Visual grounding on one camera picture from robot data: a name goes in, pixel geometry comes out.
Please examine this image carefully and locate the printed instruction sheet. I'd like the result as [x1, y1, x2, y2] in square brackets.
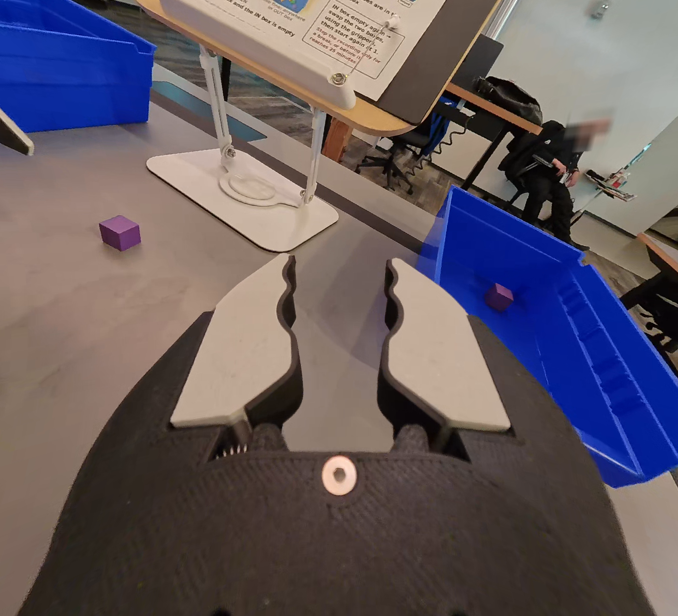
[137, 0, 490, 102]

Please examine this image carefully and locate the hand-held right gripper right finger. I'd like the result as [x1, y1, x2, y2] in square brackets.
[377, 257, 513, 450]

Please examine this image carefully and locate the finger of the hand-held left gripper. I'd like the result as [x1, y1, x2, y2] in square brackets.
[0, 108, 35, 157]

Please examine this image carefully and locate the wooden document stand white base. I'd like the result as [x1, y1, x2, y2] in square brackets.
[128, 0, 541, 252]

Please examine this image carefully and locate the wooden post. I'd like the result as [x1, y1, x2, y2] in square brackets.
[321, 117, 353, 162]

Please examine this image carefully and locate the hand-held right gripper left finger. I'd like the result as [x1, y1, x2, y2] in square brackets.
[169, 253, 304, 439]

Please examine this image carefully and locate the wooden office desk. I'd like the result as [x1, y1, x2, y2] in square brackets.
[444, 83, 543, 190]

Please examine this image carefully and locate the purple wooden cube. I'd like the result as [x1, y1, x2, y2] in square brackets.
[99, 215, 142, 252]
[484, 283, 515, 313]

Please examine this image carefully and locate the black office chair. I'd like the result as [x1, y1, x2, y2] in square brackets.
[355, 120, 448, 196]

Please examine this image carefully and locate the blue plastic bin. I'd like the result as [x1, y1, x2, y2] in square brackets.
[416, 184, 678, 490]
[0, 0, 158, 134]

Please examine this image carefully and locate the black backpack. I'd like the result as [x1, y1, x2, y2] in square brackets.
[471, 77, 543, 126]

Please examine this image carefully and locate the black monitor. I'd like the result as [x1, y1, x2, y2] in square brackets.
[449, 36, 504, 92]

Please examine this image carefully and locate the blue hanging bag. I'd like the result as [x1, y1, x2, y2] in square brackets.
[424, 107, 451, 157]

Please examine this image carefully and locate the small cluttered side table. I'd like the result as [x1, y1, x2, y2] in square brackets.
[585, 167, 638, 202]

